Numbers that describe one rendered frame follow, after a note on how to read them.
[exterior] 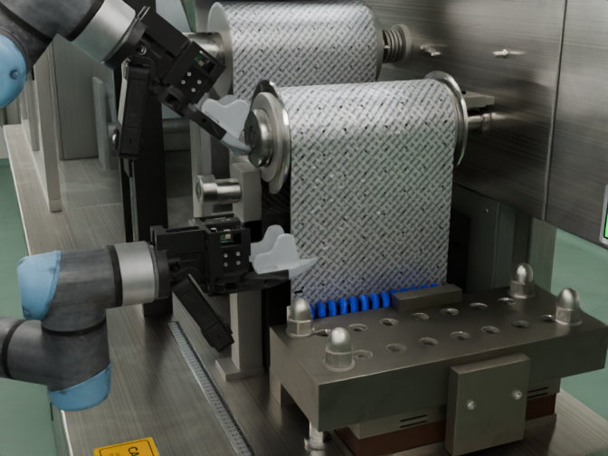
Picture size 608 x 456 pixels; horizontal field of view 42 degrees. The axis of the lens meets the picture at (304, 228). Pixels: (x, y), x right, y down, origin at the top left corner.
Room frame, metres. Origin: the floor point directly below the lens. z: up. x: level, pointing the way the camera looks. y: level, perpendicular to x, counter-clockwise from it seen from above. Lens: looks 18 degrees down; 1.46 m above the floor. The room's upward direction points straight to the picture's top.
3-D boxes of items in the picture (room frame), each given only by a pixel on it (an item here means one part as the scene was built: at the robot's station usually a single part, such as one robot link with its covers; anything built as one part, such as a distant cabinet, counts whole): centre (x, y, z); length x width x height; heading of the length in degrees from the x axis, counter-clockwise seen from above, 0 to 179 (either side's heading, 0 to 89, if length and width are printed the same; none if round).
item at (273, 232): (0.98, 0.04, 1.11); 0.09 x 0.03 x 0.06; 113
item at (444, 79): (1.11, -0.19, 1.25); 0.15 x 0.01 x 0.15; 22
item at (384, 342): (0.91, -0.17, 1.00); 0.40 x 0.16 x 0.06; 112
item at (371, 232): (1.01, -0.09, 1.11); 0.23 x 0.01 x 0.18; 112
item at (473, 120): (1.13, -0.23, 1.25); 0.07 x 0.04 x 0.04; 112
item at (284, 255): (0.94, 0.02, 1.11); 0.09 x 0.03 x 0.06; 111
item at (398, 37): (1.36, -0.13, 1.34); 0.07 x 0.07 x 0.07; 22
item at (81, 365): (0.87, 0.29, 1.01); 0.11 x 0.08 x 0.11; 73
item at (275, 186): (1.02, 0.05, 1.25); 0.15 x 0.01 x 0.15; 22
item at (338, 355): (0.81, -0.04, 1.05); 0.04 x 0.04 x 0.04
